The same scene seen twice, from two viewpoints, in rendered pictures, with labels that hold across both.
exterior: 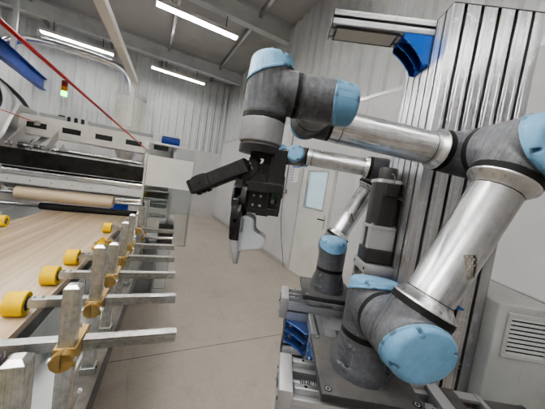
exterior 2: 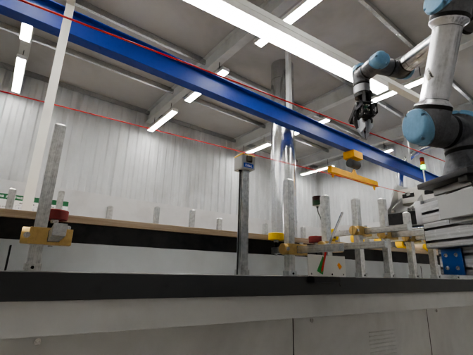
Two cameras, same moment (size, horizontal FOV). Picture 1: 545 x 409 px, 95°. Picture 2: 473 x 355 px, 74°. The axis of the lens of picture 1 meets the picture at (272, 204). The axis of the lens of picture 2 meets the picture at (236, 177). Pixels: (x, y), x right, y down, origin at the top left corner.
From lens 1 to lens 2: 1.41 m
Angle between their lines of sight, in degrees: 82
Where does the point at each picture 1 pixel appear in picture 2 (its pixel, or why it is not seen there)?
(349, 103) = (373, 60)
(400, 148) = not seen: hidden behind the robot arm
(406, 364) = (407, 133)
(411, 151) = not seen: hidden behind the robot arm
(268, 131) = (356, 88)
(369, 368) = (448, 165)
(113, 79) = not seen: outside the picture
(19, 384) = (324, 201)
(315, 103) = (366, 69)
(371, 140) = (418, 54)
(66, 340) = (355, 222)
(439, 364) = (418, 124)
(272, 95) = (355, 78)
